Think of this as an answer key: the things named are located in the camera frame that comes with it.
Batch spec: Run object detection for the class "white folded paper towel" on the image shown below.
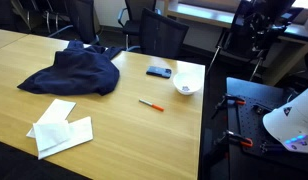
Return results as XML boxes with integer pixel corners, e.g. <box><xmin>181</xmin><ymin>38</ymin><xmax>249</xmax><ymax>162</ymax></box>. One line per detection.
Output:
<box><xmin>33</xmin><ymin>120</ymin><xmax>70</xmax><ymax>151</ymax></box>

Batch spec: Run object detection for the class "black office chair with armrests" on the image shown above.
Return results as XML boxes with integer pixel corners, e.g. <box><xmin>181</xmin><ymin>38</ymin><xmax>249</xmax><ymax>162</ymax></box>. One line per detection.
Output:
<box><xmin>117</xmin><ymin>0</ymin><xmax>161</xmax><ymax>48</ymax></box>

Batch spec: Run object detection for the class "lower black orange clamp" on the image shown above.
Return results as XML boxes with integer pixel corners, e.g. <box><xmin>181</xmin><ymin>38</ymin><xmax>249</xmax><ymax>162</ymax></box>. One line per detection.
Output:
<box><xmin>214</xmin><ymin>130</ymin><xmax>253</xmax><ymax>148</ymax></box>

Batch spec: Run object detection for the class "white paper sheet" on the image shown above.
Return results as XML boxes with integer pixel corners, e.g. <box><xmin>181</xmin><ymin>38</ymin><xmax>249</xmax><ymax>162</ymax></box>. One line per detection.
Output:
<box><xmin>27</xmin><ymin>99</ymin><xmax>76</xmax><ymax>138</ymax></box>

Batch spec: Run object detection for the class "navy blue garment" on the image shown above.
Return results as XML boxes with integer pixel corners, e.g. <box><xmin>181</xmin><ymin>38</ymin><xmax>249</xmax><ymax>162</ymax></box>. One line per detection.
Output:
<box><xmin>18</xmin><ymin>40</ymin><xmax>122</xmax><ymax>96</ymax></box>

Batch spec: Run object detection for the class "black orange clamp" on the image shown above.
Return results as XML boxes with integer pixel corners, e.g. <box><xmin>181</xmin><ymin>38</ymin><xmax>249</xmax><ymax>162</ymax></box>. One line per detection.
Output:
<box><xmin>214</xmin><ymin>130</ymin><xmax>253</xmax><ymax>148</ymax></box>
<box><xmin>211</xmin><ymin>94</ymin><xmax>246</xmax><ymax>119</ymax></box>

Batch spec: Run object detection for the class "upper black orange clamp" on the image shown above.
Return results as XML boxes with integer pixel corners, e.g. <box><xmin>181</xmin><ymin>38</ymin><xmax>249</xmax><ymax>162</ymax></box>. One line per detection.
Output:
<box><xmin>211</xmin><ymin>94</ymin><xmax>246</xmax><ymax>119</ymax></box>

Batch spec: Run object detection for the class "black office chair near table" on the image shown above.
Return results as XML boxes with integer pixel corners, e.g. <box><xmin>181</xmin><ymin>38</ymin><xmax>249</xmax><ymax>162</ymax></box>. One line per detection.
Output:
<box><xmin>127</xmin><ymin>8</ymin><xmax>189</xmax><ymax>59</ymax></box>

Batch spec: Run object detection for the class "dark blue smartphone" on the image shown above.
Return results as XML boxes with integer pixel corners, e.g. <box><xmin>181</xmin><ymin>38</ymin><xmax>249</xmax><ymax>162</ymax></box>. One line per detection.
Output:
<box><xmin>146</xmin><ymin>66</ymin><xmax>172</xmax><ymax>79</ymax></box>

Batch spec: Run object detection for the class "black perforated mounting board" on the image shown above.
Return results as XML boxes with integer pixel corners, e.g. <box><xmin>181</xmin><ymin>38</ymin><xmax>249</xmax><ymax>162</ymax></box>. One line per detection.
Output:
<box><xmin>225</xmin><ymin>76</ymin><xmax>308</xmax><ymax>174</ymax></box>

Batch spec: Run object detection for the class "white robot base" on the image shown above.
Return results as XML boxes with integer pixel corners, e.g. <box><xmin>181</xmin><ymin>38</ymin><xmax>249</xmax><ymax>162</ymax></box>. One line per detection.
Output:
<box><xmin>263</xmin><ymin>88</ymin><xmax>308</xmax><ymax>154</ymax></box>

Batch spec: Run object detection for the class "black office chair left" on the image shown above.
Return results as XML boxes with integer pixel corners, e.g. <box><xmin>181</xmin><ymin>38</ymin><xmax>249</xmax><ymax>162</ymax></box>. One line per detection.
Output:
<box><xmin>50</xmin><ymin>0</ymin><xmax>99</xmax><ymax>45</ymax></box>

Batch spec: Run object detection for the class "orange and white pen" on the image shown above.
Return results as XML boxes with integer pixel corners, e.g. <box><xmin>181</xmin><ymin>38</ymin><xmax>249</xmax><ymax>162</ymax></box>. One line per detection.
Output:
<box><xmin>139</xmin><ymin>99</ymin><xmax>164</xmax><ymax>112</ymax></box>

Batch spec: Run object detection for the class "wooden desk in background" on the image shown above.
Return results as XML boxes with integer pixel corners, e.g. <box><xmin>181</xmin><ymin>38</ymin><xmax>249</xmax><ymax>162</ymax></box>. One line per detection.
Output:
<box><xmin>163</xmin><ymin>0</ymin><xmax>308</xmax><ymax>86</ymax></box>

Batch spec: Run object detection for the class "white paper napkin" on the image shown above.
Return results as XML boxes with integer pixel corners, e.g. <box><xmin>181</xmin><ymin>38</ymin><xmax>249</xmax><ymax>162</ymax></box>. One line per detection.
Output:
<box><xmin>38</xmin><ymin>117</ymin><xmax>93</xmax><ymax>159</ymax></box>

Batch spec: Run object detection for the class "black camera on tripod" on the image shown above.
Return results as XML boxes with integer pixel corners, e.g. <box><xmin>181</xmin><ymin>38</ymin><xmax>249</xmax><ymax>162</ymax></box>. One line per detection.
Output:
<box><xmin>206</xmin><ymin>0</ymin><xmax>303</xmax><ymax>81</ymax></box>

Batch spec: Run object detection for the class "white bowl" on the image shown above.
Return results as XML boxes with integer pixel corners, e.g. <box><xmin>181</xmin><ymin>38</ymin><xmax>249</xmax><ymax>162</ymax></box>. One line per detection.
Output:
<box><xmin>173</xmin><ymin>72</ymin><xmax>203</xmax><ymax>95</ymax></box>

